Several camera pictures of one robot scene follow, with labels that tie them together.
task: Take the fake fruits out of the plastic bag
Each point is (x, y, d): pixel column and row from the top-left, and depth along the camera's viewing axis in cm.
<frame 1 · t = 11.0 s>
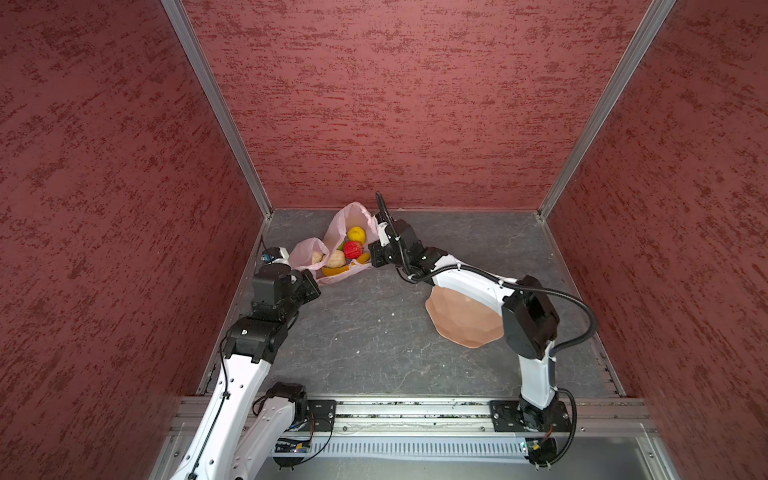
left hand: (314, 281, 74), fingers closed
right hand: (367, 252, 87), fingers closed
pink plastic bag: (311, 250, 80), point 25 cm above the table
green fake fruit: (341, 246, 106), point 5 cm above the table
red fake strawberry: (352, 249, 105), point 5 cm above the table
beige fake fruit: (337, 259, 102), point 6 cm above the table
yellow fake lemon: (356, 233, 108), point 6 cm above the table
yellow fake banana: (330, 269, 102), point 3 cm above the table

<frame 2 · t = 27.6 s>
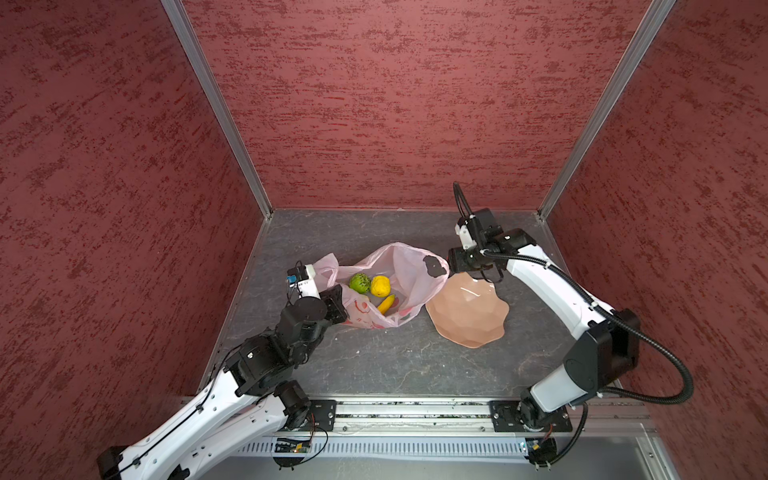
left hand: (342, 294, 70), fingers closed
right hand: (457, 268, 83), fingers open
pink plastic bag: (411, 283, 83), point 17 cm above the table
green fake fruit: (360, 283, 94), point 7 cm above the table
yellow fake lemon: (380, 286, 94), point 6 cm above the table
yellow fake banana: (386, 304, 94), point 3 cm above the table
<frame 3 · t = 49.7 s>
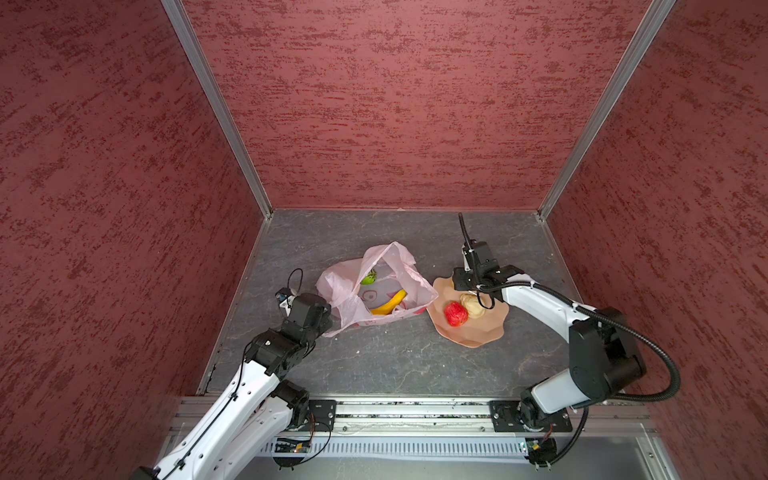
left hand: (322, 320, 79), fingers closed
right hand: (459, 282, 91), fingers open
pink plastic bag: (381, 284, 100), point 2 cm above the table
green fake fruit: (369, 278, 97), point 6 cm above the table
yellow fake banana: (390, 305, 97), on the table
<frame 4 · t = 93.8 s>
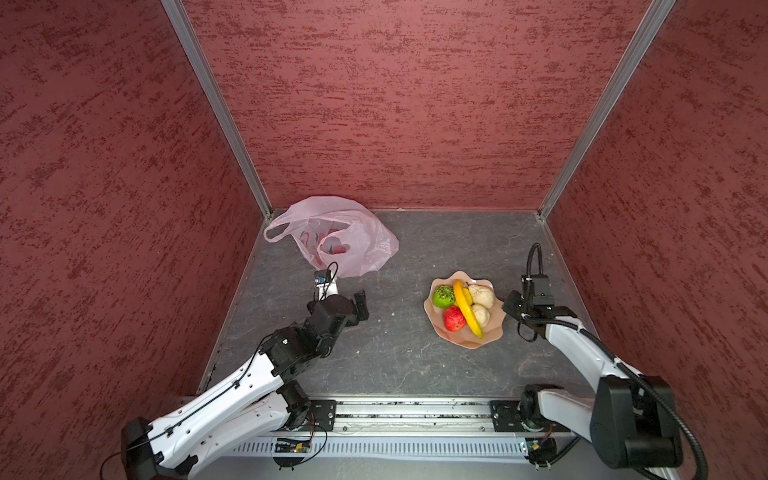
left hand: (349, 301, 76), fingers open
right hand: (506, 308, 89), fingers closed
pink plastic bag: (335, 232, 97), point 15 cm above the table
green fake fruit: (444, 296, 88), point 10 cm above the table
yellow fake banana: (467, 309, 86), point 9 cm above the table
